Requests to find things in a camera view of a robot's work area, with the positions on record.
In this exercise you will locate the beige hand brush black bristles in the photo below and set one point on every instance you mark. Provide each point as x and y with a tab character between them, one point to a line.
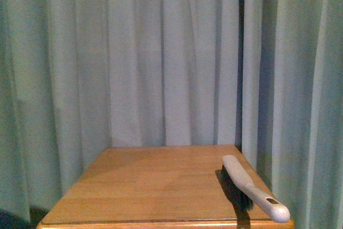
244	194

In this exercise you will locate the wooden nightstand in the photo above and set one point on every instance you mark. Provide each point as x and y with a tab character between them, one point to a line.
158	187

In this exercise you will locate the grey-blue curtain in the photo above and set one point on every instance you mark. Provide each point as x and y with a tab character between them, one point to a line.
78	76

